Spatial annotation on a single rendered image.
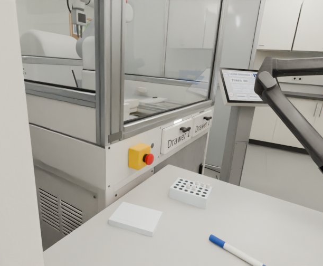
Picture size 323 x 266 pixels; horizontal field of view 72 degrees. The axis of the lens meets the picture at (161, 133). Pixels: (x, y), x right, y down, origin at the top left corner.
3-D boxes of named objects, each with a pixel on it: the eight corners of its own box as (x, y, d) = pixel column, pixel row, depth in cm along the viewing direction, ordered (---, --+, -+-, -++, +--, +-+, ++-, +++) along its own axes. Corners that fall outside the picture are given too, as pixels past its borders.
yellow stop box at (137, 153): (151, 164, 79) (152, 145, 77) (139, 171, 73) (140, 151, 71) (140, 160, 81) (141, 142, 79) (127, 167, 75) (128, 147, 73)
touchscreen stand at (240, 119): (268, 219, 186) (298, 99, 156) (220, 226, 174) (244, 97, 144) (235, 188, 232) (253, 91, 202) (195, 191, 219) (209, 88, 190)
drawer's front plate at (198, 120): (210, 126, 144) (212, 110, 141) (192, 137, 120) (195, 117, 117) (207, 126, 145) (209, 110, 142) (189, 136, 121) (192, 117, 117)
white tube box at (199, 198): (211, 196, 76) (212, 186, 75) (205, 209, 69) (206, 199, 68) (177, 186, 81) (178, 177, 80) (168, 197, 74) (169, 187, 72)
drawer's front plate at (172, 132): (190, 138, 118) (193, 118, 114) (163, 154, 93) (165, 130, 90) (188, 138, 118) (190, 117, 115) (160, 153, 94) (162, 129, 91)
